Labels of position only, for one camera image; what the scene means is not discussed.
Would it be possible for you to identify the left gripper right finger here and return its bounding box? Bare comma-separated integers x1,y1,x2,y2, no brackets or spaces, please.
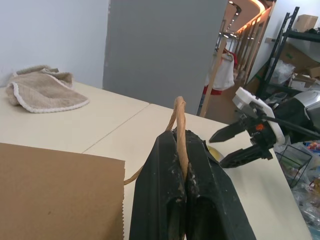
184,129,257,240

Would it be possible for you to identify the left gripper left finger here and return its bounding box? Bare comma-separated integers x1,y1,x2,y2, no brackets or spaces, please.
128,129,188,240

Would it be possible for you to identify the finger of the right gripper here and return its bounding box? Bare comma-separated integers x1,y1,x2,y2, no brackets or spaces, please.
219,144,264,169
209,119,249,144

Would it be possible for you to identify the brown paper bag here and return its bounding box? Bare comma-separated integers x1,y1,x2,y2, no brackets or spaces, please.
0,96,189,240

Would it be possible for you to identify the yellow plush toy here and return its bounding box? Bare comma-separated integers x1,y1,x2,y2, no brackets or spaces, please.
205,146,223,163

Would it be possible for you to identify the clear plastic bag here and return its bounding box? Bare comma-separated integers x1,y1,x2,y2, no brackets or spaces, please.
273,59,296,86

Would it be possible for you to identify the wooden pole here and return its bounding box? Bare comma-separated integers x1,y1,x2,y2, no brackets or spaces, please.
199,39,227,118

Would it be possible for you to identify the white and red garment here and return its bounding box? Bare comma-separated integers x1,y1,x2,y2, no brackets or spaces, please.
204,48,239,96

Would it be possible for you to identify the pile of plastic bags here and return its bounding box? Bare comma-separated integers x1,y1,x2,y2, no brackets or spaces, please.
277,139,320,240

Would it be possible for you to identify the large cardboard box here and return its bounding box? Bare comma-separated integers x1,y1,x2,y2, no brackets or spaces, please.
279,41,320,74

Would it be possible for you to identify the black metal shelf rack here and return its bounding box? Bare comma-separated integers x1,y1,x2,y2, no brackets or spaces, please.
256,6,320,101

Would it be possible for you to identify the wooden stair railing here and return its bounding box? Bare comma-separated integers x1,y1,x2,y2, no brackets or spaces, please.
234,4,274,84

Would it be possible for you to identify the grey partition panel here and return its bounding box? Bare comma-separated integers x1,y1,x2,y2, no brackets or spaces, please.
102,0,229,116

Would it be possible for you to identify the small cardboard box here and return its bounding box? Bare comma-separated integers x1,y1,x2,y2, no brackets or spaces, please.
295,14,317,34

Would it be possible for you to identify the beige knitted cloth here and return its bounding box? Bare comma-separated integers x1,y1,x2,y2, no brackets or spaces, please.
5,64,90,114

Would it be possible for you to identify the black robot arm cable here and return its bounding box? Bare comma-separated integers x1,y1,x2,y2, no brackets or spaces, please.
258,112,320,139

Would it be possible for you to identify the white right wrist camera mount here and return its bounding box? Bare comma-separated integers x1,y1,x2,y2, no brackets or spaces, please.
232,86,286,146

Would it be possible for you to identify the black wire basket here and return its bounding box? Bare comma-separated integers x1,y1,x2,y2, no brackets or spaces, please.
274,143,314,189

